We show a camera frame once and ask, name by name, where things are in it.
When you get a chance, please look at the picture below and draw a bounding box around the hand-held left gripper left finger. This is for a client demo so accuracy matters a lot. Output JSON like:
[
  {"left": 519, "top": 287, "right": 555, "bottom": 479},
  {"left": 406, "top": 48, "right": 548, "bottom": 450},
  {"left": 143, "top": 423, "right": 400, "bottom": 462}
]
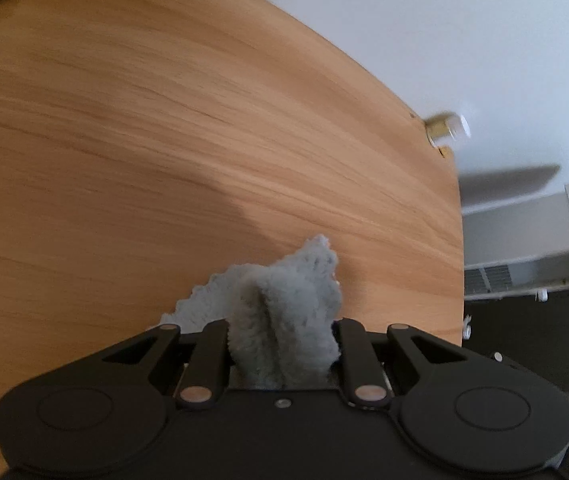
[{"left": 102, "top": 320, "right": 230, "bottom": 408}]

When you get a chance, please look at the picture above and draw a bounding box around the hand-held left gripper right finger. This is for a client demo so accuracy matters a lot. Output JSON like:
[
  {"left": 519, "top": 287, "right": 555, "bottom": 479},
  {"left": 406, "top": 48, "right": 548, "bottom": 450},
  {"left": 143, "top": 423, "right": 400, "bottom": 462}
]
[{"left": 333, "top": 318, "right": 467, "bottom": 407}]

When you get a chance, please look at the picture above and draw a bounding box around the grey and pink cloth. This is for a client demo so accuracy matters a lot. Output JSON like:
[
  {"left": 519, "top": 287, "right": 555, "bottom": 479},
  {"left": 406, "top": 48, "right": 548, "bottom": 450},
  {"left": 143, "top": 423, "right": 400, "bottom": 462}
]
[{"left": 159, "top": 234, "right": 342, "bottom": 391}]

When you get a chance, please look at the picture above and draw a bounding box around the white vented appliance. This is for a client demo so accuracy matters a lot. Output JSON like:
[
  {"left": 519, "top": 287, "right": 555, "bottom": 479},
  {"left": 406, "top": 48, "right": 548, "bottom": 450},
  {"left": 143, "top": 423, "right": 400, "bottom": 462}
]
[{"left": 463, "top": 178, "right": 569, "bottom": 311}]

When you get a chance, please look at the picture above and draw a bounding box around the small white-capped bottle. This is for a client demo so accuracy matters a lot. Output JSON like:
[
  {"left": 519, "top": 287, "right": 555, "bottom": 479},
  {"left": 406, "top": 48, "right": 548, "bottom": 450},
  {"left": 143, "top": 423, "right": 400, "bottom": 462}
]
[{"left": 423, "top": 111, "right": 471, "bottom": 147}]

